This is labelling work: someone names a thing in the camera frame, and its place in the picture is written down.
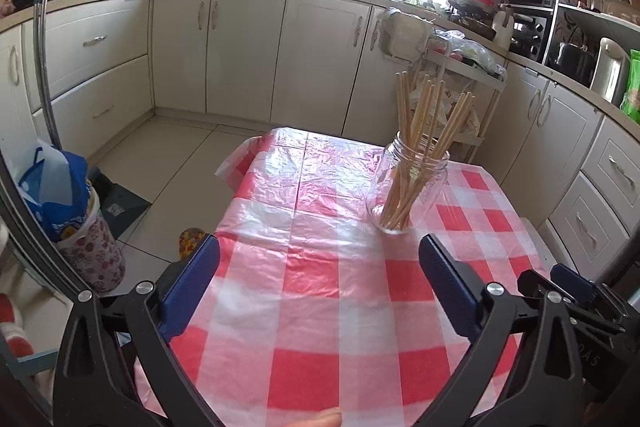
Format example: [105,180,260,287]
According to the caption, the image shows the black toaster oven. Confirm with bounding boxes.
[503,0,556,63]

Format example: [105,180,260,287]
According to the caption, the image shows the cream kitchen cabinets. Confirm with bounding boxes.
[0,0,640,258]

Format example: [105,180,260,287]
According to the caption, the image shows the black floor scale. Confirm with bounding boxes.
[92,178,151,239]

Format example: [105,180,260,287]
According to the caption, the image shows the person's left hand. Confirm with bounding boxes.
[285,407,343,427]

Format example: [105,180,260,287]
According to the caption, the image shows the green snack bag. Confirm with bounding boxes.
[620,49,640,124]

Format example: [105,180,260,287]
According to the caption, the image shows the clear glass jar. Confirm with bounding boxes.
[366,132,450,234]

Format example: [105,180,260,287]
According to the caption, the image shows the silver thermos jug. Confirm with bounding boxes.
[590,37,630,107]

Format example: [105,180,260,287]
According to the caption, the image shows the red white checkered tablecloth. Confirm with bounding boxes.
[134,126,551,427]

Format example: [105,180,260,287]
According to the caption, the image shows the blue plastic bag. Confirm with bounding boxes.
[18,142,91,243]

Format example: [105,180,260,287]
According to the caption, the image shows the white shelf cart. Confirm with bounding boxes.
[424,44,506,164]

